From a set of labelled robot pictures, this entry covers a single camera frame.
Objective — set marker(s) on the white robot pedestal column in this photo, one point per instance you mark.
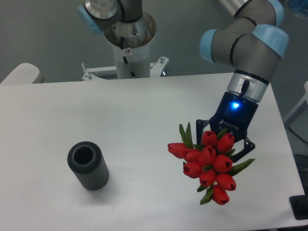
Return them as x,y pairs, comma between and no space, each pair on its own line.
131,45

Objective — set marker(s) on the white chair backrest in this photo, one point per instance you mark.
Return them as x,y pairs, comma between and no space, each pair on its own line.
24,73

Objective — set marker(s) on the white frame at right edge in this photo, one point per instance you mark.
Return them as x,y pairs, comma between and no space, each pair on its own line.
296,111

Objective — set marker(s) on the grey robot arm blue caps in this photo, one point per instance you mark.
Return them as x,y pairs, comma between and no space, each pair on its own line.
253,44

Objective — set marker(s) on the black device at table edge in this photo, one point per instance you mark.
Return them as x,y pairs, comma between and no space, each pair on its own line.
299,204

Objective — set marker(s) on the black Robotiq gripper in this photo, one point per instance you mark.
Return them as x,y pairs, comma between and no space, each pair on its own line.
235,114

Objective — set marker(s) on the dark grey ribbed vase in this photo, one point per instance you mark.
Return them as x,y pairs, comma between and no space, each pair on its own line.
86,161

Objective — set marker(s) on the red tulip bouquet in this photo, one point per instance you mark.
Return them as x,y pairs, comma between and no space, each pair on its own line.
209,162

